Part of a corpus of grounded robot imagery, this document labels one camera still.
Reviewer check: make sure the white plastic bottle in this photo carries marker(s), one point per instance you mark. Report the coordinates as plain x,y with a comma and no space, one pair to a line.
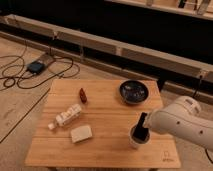
65,117

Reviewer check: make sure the dark ceramic bowl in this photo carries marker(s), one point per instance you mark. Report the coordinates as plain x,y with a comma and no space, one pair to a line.
133,92

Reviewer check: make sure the white sponge block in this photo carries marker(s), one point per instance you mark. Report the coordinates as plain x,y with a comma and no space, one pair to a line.
81,133

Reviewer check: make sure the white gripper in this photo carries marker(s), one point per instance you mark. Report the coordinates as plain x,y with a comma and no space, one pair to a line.
148,122

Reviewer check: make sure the black eraser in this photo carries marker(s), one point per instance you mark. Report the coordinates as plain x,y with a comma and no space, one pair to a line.
140,132

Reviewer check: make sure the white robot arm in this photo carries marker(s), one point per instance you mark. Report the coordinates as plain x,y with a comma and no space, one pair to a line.
180,119

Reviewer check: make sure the wooden table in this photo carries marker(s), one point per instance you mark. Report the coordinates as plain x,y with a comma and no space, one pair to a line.
110,120

